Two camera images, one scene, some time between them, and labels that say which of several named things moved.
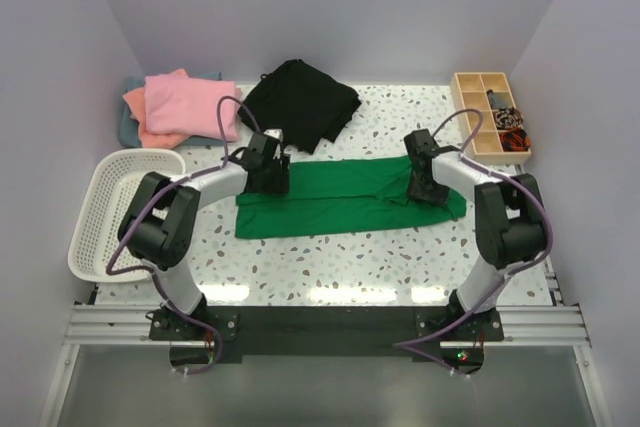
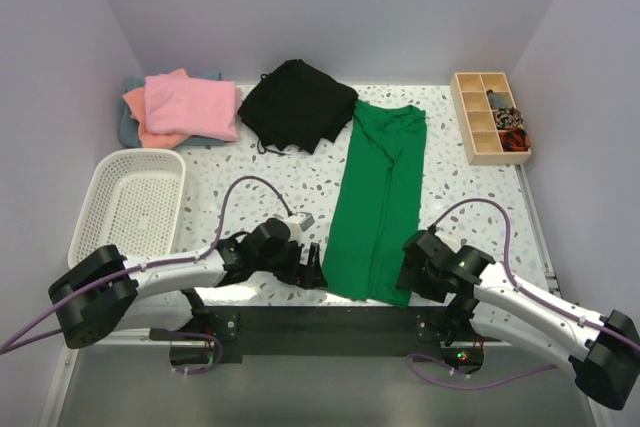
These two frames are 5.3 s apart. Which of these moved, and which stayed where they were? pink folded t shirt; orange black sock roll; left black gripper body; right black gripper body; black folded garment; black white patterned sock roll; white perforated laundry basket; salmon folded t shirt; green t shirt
Moved: left black gripper body; right black gripper body; green t shirt
Stayed: white perforated laundry basket; black folded garment; orange black sock roll; pink folded t shirt; black white patterned sock roll; salmon folded t shirt
